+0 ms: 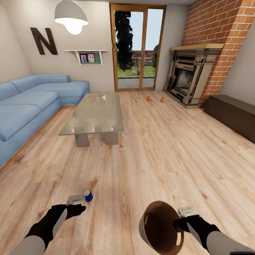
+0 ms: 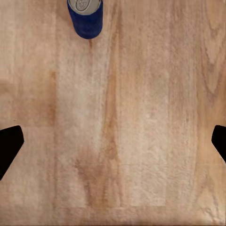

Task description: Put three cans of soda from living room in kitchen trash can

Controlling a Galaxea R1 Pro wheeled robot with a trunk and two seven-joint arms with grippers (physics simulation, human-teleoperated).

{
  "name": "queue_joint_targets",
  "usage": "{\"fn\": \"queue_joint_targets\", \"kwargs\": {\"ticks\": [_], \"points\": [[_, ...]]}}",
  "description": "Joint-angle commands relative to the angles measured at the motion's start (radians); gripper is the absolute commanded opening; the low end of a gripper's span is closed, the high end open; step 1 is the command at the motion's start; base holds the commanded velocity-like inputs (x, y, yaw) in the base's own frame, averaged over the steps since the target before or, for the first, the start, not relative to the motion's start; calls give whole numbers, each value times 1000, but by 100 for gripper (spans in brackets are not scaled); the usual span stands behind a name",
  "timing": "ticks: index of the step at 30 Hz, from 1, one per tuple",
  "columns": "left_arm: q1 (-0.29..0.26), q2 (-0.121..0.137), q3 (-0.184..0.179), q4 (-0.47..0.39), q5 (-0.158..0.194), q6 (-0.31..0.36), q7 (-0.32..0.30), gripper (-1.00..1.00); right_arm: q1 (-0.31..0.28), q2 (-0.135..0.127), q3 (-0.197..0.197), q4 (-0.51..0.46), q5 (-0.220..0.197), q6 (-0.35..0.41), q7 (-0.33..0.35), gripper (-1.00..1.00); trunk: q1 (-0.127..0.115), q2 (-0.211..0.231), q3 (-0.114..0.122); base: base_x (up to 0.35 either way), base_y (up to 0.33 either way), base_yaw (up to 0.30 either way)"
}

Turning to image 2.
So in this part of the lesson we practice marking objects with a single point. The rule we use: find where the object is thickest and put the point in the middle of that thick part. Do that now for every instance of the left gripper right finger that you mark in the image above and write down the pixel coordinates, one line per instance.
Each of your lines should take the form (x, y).
(219, 140)

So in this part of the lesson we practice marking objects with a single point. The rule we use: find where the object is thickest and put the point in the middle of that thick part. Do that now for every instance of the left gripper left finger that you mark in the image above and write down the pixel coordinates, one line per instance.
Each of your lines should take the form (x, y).
(11, 140)

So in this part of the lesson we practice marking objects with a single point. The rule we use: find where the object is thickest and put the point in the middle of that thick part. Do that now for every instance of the can of soda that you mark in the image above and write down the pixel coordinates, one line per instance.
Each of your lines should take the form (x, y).
(87, 17)

